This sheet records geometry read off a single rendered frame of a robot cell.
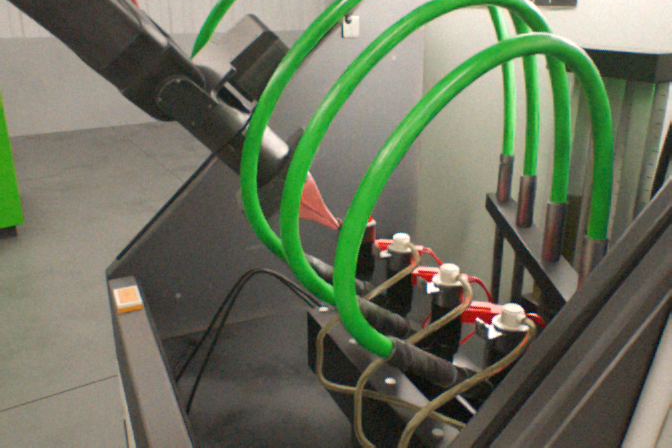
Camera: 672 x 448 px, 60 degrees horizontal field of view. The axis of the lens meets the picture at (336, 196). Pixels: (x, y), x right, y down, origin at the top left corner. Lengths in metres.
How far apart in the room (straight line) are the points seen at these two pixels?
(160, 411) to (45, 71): 6.46
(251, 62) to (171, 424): 0.35
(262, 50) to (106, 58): 0.14
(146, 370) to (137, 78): 0.34
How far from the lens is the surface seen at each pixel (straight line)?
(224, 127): 0.57
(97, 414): 2.28
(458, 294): 0.52
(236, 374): 0.89
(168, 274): 0.94
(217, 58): 0.56
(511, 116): 0.73
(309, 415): 0.81
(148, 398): 0.66
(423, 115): 0.36
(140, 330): 0.78
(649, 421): 0.41
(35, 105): 7.02
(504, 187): 0.75
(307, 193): 0.59
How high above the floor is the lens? 1.34
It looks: 18 degrees down
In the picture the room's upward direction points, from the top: straight up
